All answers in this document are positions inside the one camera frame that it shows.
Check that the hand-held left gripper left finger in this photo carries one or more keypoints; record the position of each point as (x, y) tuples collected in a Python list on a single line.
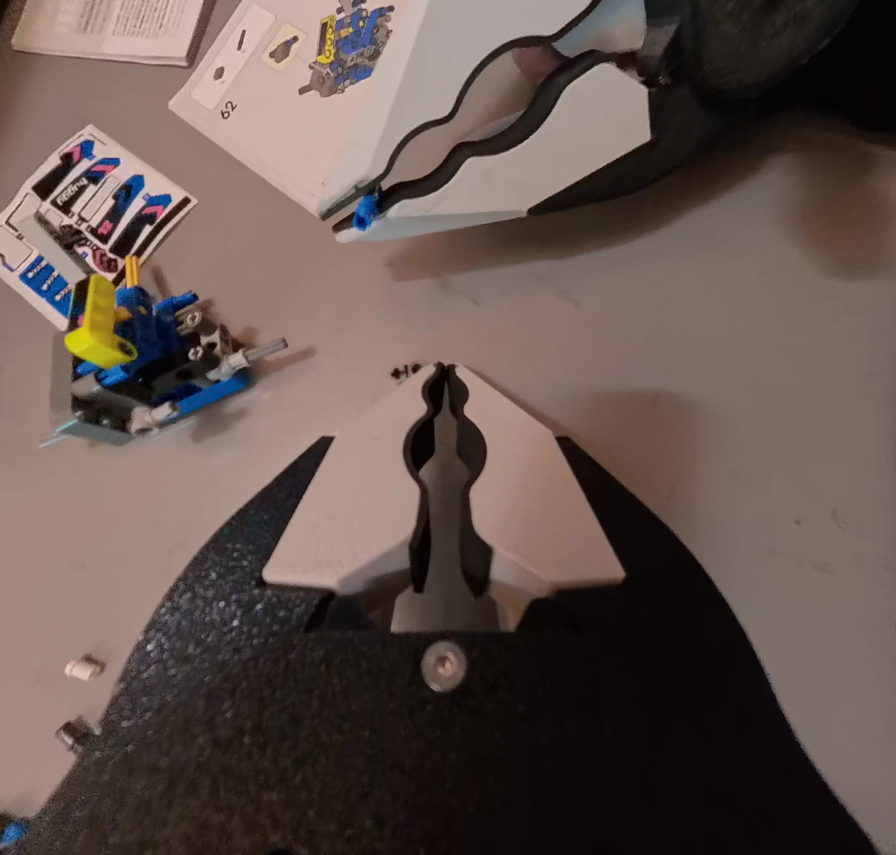
[(336, 519)]

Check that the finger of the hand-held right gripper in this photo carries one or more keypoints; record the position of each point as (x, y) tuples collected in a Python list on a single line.
[(560, 162), (434, 64)]

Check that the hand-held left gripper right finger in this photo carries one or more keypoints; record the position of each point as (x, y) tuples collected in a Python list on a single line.
[(546, 519)]

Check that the small grey lego liftarm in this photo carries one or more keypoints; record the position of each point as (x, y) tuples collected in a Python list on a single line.
[(409, 373)]

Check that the long blue lego pin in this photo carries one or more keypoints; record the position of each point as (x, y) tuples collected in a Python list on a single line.
[(364, 216)]

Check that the blue grey lego axle assembly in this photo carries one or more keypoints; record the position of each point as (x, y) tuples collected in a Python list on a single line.
[(154, 372)]

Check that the yellow lego liftarm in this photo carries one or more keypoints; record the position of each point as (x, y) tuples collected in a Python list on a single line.
[(98, 330)]

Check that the open lego instruction booklet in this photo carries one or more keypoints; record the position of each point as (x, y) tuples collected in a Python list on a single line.
[(280, 120)]

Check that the white lego pin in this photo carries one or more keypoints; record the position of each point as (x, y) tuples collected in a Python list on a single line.
[(85, 667)]

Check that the black lego pin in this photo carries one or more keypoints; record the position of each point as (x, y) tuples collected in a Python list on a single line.
[(77, 734)]

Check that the lego sticker sheet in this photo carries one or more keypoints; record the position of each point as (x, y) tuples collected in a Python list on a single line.
[(84, 197)]

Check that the short blue lego pin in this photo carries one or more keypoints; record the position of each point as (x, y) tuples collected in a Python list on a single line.
[(12, 832)]

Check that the person's right hand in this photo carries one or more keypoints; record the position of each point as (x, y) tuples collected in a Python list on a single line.
[(535, 57)]

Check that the white printed leaflet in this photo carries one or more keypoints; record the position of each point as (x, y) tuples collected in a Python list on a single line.
[(119, 8)]

